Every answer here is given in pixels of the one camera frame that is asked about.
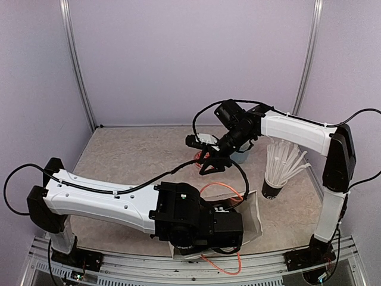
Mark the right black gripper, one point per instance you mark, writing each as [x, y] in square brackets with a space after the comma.
[217, 158]

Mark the white paper takeout bag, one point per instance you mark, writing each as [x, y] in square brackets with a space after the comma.
[237, 223]

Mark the black cup holding straws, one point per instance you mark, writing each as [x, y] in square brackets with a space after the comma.
[270, 191]

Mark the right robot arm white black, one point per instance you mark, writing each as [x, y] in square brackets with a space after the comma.
[334, 142]

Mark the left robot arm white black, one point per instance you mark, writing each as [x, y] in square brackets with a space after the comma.
[172, 212]

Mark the red patterned small bowl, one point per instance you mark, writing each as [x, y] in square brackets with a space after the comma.
[197, 157]

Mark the blue translucent plastic cup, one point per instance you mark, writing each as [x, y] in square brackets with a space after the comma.
[242, 154]

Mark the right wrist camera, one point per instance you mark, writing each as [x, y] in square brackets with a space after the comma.
[201, 140]

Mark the right aluminium corner post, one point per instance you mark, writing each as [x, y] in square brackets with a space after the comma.
[308, 62]

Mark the aluminium corner post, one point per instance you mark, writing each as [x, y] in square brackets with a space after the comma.
[308, 62]
[70, 38]

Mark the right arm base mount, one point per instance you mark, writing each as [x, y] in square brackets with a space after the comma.
[306, 258]

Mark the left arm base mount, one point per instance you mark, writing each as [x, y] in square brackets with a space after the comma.
[80, 258]

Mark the aluminium front rail frame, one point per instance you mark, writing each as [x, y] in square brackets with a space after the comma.
[130, 269]

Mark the left aluminium corner post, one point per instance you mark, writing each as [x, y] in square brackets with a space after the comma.
[70, 38]

